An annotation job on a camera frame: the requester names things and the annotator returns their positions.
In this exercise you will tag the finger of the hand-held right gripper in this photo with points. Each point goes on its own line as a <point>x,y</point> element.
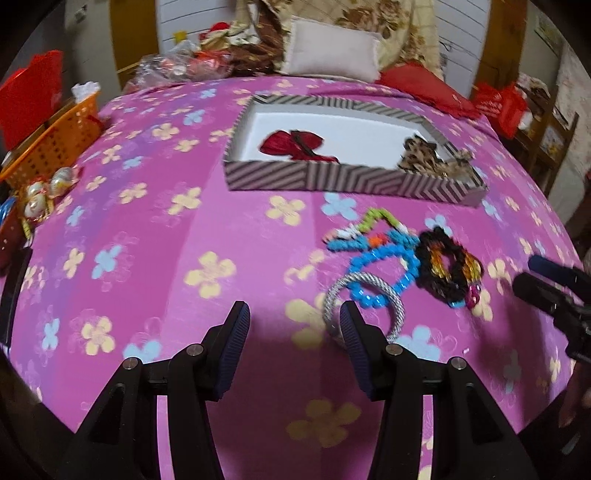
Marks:
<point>545,293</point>
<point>549,268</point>

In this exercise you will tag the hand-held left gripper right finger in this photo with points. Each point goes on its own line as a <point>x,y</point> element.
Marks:
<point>356,350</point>

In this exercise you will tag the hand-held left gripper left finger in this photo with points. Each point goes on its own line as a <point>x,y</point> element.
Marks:
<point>233,350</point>

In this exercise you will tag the black scrunchie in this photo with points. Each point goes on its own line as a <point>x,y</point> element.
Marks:
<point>431,240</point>

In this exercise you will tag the striped cardboard box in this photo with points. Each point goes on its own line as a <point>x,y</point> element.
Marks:
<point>277,177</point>

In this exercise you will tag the person's right hand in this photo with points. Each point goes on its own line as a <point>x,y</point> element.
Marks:
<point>575,401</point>

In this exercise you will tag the wooden shelf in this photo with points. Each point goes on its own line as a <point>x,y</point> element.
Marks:
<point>549,134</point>

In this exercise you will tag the purple flowered bed sheet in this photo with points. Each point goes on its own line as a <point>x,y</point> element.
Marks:
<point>138,240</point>

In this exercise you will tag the red printed shopping bag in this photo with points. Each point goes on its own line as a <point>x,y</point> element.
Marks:
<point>503,108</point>

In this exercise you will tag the leopard print bow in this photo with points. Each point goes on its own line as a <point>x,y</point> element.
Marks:
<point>420,157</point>

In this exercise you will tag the red bow hair clip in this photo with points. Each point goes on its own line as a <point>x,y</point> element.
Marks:
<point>281,143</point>

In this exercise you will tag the red frilled pillow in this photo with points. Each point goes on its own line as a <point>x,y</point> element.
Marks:
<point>425,87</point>

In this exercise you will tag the painted egg ornament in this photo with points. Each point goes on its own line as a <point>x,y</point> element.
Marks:
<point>62,179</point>
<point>34,207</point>
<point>38,190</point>

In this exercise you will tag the blue shiny wrapper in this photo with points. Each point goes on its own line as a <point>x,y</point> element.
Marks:
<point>8,212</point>

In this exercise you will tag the orange plastic basket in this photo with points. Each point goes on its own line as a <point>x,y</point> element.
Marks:
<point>55,138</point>

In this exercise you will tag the clear plastic bags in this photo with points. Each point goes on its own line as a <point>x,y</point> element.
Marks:
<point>175,64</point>

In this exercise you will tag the floral quilt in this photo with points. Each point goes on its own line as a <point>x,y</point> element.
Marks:
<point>388,23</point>

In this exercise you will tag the white tissue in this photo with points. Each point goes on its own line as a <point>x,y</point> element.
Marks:
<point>85,90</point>

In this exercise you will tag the white pillow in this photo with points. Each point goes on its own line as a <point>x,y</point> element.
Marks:
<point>328,48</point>

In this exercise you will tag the brown patterned cloth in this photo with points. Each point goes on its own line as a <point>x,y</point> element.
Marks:
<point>263,41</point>

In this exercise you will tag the red white plush toy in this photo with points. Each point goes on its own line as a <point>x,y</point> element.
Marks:
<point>214,30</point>

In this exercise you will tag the red paper bag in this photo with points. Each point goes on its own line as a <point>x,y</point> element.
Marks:
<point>32,92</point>

